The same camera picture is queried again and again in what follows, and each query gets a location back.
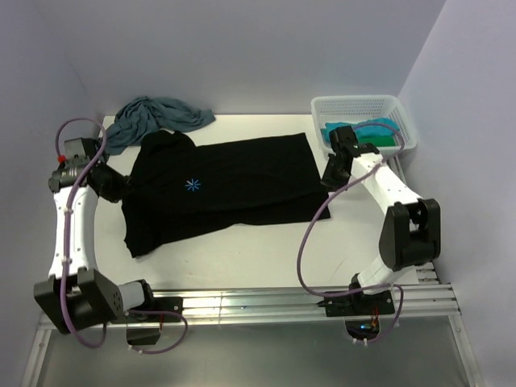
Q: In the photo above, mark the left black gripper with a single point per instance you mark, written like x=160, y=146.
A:
x=121, y=187

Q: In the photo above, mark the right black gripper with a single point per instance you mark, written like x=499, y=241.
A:
x=328, y=181

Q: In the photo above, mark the black t shirt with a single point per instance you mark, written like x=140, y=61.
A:
x=180, y=190

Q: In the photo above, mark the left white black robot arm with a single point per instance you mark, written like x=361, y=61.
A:
x=76, y=295

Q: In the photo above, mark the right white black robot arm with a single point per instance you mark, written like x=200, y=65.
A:
x=411, y=230

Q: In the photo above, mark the rolled green t shirt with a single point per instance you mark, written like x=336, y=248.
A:
x=379, y=141

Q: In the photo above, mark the rolled turquoise t shirt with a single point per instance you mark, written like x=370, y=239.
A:
x=368, y=128

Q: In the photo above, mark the white plastic basket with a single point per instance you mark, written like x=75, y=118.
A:
x=355, y=109

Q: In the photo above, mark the grey blue crumpled t shirt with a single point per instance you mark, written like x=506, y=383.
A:
x=145, y=115

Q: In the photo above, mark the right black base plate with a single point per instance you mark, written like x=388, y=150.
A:
x=358, y=304

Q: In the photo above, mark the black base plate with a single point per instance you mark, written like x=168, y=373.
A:
x=164, y=309
x=358, y=304

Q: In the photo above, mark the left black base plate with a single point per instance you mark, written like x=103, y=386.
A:
x=164, y=309

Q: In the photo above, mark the aluminium rail frame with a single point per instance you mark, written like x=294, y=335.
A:
x=275, y=335

